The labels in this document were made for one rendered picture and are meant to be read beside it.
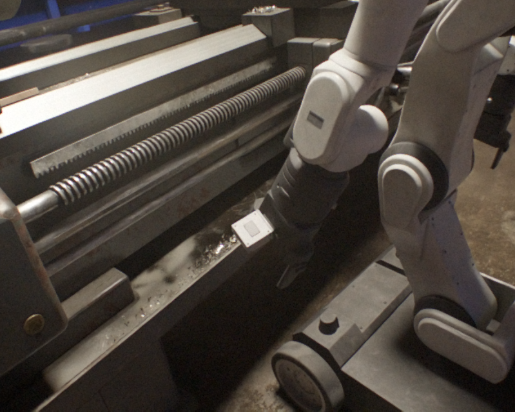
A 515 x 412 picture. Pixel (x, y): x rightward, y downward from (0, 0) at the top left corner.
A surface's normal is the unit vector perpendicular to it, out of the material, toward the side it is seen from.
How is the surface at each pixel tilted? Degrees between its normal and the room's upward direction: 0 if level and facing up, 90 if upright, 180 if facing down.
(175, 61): 36
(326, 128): 76
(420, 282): 90
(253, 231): 28
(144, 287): 0
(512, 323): 23
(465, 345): 90
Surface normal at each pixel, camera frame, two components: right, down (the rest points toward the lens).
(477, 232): -0.11, -0.86
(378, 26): -0.40, 0.40
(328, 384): 0.43, -0.32
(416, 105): -0.71, 0.42
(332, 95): -0.74, 0.18
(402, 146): -0.70, -0.34
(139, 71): 0.37, -0.55
